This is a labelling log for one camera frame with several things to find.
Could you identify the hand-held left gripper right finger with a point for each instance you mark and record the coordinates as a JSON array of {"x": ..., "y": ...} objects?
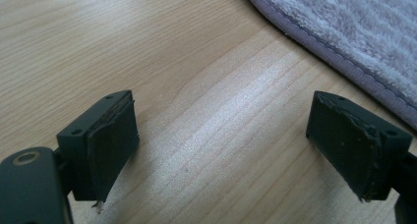
[{"x": 347, "y": 145}]

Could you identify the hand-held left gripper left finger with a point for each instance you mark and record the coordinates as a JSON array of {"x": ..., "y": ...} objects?
[{"x": 108, "y": 148}]

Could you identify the light purple towel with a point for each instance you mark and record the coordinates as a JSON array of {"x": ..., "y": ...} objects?
[{"x": 347, "y": 30}]

